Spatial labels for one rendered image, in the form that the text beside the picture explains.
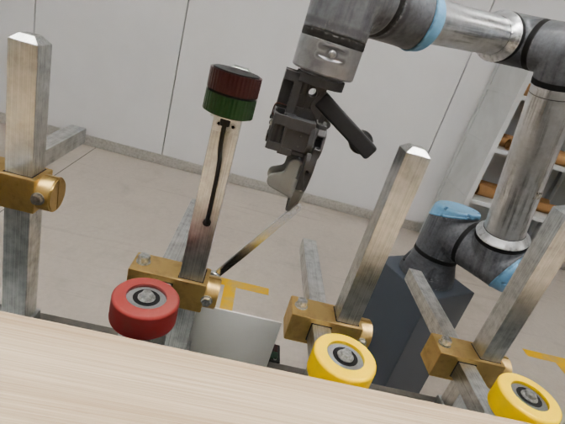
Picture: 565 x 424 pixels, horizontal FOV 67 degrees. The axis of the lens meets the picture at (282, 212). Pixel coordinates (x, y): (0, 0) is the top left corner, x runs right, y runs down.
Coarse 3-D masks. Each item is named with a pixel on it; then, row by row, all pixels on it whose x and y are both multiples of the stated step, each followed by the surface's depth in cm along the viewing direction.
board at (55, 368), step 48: (0, 336) 41; (48, 336) 43; (96, 336) 45; (0, 384) 37; (48, 384) 38; (96, 384) 39; (144, 384) 41; (192, 384) 42; (240, 384) 44; (288, 384) 46; (336, 384) 48
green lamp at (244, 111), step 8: (208, 88) 48; (208, 96) 48; (216, 96) 47; (208, 104) 48; (216, 104) 47; (224, 104) 47; (232, 104) 47; (240, 104) 47; (248, 104) 48; (216, 112) 47; (224, 112) 47; (232, 112) 47; (240, 112) 48; (248, 112) 48; (240, 120) 48; (248, 120) 49
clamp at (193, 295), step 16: (128, 272) 62; (144, 272) 62; (160, 272) 63; (176, 272) 64; (208, 272) 66; (176, 288) 63; (192, 288) 63; (208, 288) 64; (192, 304) 64; (208, 304) 63
